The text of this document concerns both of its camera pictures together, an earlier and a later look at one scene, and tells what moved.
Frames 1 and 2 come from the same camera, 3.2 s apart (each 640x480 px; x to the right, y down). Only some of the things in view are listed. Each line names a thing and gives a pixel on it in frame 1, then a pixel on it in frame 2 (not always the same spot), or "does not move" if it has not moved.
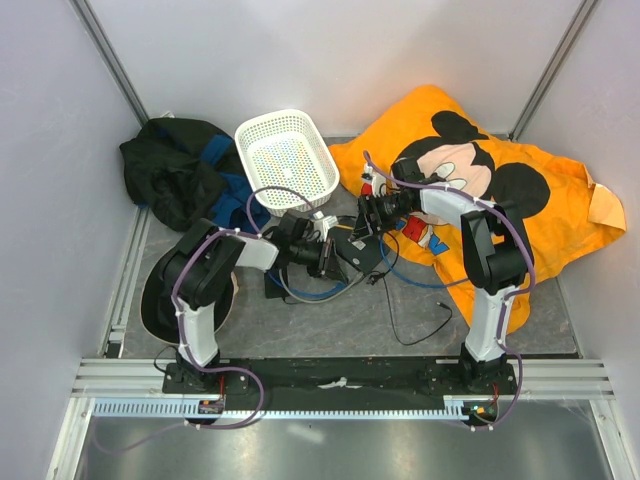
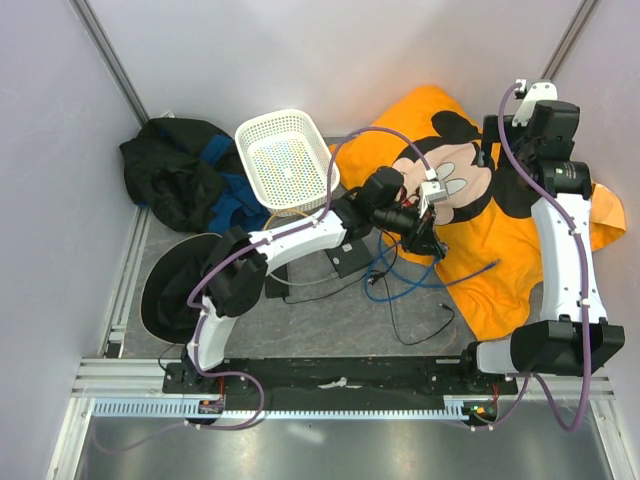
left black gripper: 333,267 → 423,238
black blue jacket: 186,171 does not move
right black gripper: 364,225 → 491,136
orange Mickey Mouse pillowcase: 559,205 does not move
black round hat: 157,305 does not move
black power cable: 381,276 does not move
